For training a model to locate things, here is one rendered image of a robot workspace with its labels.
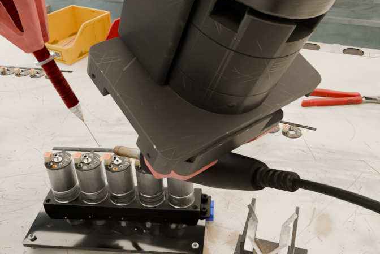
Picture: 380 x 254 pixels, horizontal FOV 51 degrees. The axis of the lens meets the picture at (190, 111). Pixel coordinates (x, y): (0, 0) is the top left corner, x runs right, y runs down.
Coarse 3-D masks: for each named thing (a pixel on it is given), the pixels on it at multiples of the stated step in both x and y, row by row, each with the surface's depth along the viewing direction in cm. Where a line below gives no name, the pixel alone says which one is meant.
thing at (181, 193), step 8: (168, 184) 36; (176, 184) 35; (184, 184) 36; (192, 184) 36; (168, 192) 37; (176, 192) 36; (184, 192) 36; (192, 192) 37; (176, 200) 36; (184, 200) 36; (192, 200) 37
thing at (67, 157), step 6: (54, 156) 37; (60, 156) 37; (66, 156) 37; (48, 162) 37; (54, 162) 37; (60, 162) 37; (66, 162) 36; (48, 168) 36; (54, 168) 36; (60, 168) 36
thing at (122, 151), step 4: (116, 148) 33; (120, 148) 32; (124, 148) 32; (128, 148) 31; (132, 148) 31; (136, 148) 30; (116, 152) 32; (120, 152) 32; (124, 152) 31; (128, 152) 31; (132, 152) 30; (136, 152) 30; (124, 156) 32; (128, 156) 31; (132, 156) 30; (136, 156) 30
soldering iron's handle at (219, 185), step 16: (144, 160) 27; (224, 160) 20; (240, 160) 20; (256, 160) 20; (208, 176) 21; (224, 176) 20; (240, 176) 19; (256, 176) 19; (272, 176) 18; (288, 176) 17
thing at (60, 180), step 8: (56, 160) 37; (64, 168) 36; (72, 168) 37; (48, 176) 37; (56, 176) 36; (64, 176) 37; (72, 176) 37; (56, 184) 37; (64, 184) 37; (72, 184) 38; (56, 192) 38; (64, 192) 37; (72, 192) 38; (56, 200) 38; (64, 200) 38
